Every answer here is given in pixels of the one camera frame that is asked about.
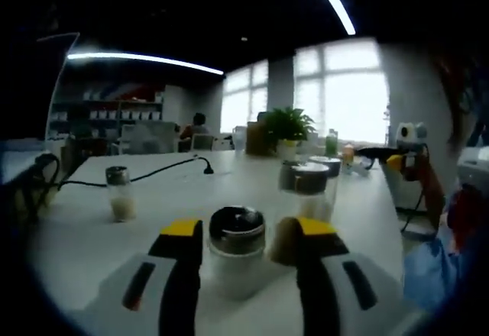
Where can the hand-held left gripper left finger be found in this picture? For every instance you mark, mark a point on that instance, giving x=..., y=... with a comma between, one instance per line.
x=175, y=294

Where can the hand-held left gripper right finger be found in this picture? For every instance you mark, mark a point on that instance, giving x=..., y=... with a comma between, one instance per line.
x=317, y=298

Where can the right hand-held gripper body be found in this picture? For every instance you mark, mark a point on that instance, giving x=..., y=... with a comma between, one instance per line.
x=414, y=139

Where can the white powder seasoning bottle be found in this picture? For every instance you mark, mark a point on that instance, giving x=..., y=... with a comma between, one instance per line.
x=332, y=164
x=237, y=236

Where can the brown granule seasoning bottle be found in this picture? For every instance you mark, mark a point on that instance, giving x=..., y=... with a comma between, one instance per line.
x=302, y=179

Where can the tan powder seasoning bottle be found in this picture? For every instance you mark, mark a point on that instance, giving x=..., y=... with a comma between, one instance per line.
x=121, y=198

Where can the orange drink bottle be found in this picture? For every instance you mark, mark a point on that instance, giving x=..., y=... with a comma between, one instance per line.
x=347, y=152

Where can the green drink bottle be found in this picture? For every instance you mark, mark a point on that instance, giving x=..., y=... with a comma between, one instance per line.
x=331, y=143

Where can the person's right hand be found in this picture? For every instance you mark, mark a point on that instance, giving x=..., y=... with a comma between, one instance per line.
x=422, y=173

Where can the person's dark hair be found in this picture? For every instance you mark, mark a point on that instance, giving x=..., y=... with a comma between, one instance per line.
x=462, y=84

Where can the green potted plant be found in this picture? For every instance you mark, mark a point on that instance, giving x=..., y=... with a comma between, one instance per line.
x=286, y=124

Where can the ceiling light strip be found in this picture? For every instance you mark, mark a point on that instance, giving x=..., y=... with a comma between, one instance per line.
x=84, y=55
x=344, y=17

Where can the brown paper bag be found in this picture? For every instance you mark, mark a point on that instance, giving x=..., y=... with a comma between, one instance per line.
x=255, y=137

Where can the row of white storage boxes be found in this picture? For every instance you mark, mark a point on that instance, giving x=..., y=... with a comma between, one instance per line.
x=126, y=115

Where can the white storage shelf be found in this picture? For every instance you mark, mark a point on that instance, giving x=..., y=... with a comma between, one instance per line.
x=107, y=102

